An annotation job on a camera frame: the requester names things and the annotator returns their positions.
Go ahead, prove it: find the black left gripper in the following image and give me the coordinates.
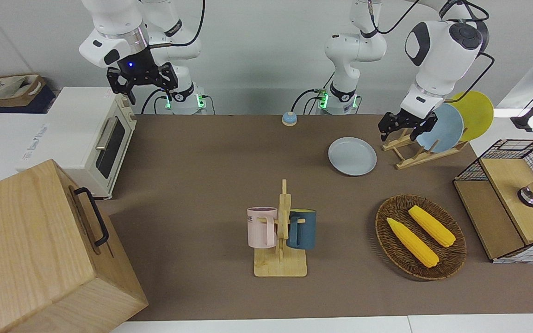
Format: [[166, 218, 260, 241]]
[[378, 109, 438, 142]]

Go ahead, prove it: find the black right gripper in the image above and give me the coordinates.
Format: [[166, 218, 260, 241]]
[[106, 48, 178, 108]]

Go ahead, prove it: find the gray plate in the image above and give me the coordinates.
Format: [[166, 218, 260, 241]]
[[328, 137, 378, 177]]

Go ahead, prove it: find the wooden plate rack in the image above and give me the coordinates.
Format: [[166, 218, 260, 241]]
[[382, 127, 470, 170]]

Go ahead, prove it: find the light blue plate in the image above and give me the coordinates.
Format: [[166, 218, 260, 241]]
[[415, 103, 465, 154]]

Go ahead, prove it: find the yellow plate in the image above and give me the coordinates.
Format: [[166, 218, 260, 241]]
[[447, 91, 494, 142]]

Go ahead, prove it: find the brown table mat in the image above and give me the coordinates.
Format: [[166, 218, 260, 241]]
[[93, 114, 533, 322]]

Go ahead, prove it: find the white toaster oven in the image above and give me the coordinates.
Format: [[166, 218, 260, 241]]
[[15, 86, 137, 200]]

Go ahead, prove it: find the short yellow corn cob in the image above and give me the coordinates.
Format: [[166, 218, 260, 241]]
[[408, 205, 457, 248]]

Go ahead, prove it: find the long yellow corn cob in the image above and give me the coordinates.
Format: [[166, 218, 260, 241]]
[[387, 217, 440, 268]]

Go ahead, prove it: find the dark blue mug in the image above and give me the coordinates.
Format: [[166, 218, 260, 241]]
[[287, 209, 317, 250]]

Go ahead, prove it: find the brown wicker basket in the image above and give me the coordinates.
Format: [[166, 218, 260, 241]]
[[375, 194, 467, 281]]

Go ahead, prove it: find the pink mug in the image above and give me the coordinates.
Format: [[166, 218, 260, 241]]
[[247, 207, 279, 249]]

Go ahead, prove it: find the light wooden box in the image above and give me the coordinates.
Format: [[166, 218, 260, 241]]
[[0, 159, 149, 333]]

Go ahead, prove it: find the silver toaster oven handle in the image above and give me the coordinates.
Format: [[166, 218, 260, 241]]
[[95, 117, 118, 151]]

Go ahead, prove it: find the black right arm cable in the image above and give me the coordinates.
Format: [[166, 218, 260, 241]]
[[149, 0, 206, 49]]

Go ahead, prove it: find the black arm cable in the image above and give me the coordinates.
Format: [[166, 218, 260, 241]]
[[442, 0, 496, 103], [149, 0, 206, 49]]

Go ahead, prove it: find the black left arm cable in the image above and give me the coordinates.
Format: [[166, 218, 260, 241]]
[[442, 0, 496, 103]]

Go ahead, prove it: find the wire basket with wooden lid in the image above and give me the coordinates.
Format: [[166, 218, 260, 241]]
[[453, 139, 533, 264]]

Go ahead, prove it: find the black box handle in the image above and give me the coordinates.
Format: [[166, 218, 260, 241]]
[[73, 187, 110, 247]]

